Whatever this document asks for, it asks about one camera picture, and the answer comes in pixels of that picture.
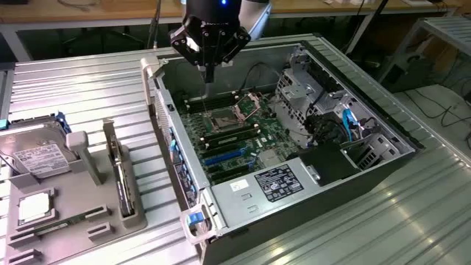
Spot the labelled RAM stick in slot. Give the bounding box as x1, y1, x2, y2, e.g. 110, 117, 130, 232
206, 129, 259, 147

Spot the dangling cable with plug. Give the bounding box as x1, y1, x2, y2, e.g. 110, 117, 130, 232
147, 0, 163, 50

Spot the silver disk bay cage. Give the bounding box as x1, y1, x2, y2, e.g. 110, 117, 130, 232
274, 67, 351, 144

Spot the black wire in case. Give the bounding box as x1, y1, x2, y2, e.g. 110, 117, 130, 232
238, 62, 283, 94

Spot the silver chipset heatsink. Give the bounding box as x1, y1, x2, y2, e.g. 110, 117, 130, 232
257, 151, 287, 168

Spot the open black PC case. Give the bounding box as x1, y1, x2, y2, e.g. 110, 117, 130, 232
147, 40, 425, 265

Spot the graphics card with fan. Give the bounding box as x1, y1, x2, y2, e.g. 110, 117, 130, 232
102, 117, 138, 219

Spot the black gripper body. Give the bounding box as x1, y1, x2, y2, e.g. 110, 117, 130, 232
185, 0, 242, 66

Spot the black RAM slot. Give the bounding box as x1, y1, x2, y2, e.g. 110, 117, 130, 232
185, 93, 241, 108
187, 99, 241, 114

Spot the black air shroud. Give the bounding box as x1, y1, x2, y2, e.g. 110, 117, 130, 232
298, 143, 362, 188

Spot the grey case corner fixture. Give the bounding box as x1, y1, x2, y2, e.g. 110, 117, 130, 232
179, 204, 218, 245

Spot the metal socket cover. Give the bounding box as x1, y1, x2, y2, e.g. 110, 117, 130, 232
234, 92, 265, 116

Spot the CPU socket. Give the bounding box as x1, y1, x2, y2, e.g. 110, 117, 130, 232
209, 107, 246, 130

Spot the grey power supply unit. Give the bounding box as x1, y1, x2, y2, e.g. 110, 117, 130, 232
210, 158, 321, 232

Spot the black cable on white table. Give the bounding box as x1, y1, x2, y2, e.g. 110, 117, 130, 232
405, 91, 471, 126

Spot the wooden desk with white frame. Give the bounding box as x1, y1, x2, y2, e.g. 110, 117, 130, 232
0, 0, 461, 63

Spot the blue disk wire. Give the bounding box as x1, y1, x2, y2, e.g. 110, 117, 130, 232
342, 109, 361, 143

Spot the green motherboard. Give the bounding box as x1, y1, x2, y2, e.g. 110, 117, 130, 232
178, 88, 306, 186

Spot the silver CPU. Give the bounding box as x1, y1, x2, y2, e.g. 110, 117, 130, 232
18, 194, 53, 221

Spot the black power wire bundle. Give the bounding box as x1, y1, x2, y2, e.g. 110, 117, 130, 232
305, 114, 349, 147

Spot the green loose RAM stick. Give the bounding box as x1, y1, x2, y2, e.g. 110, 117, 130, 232
35, 206, 103, 235

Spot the grey parts rack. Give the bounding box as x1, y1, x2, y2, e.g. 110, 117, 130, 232
6, 131, 149, 265

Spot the metal slat side table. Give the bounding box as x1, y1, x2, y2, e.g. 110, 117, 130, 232
379, 16, 471, 83

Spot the silver hard disk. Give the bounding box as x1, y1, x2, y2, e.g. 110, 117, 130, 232
0, 121, 74, 179

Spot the blue case latch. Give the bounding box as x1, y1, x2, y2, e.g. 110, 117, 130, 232
186, 211, 203, 226

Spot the blue expansion slot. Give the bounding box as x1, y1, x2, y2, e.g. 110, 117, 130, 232
205, 147, 249, 166

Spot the black box on floor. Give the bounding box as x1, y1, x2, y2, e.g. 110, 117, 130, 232
382, 54, 435, 93

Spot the blue disk carrier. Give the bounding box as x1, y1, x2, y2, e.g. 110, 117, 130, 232
0, 111, 73, 136

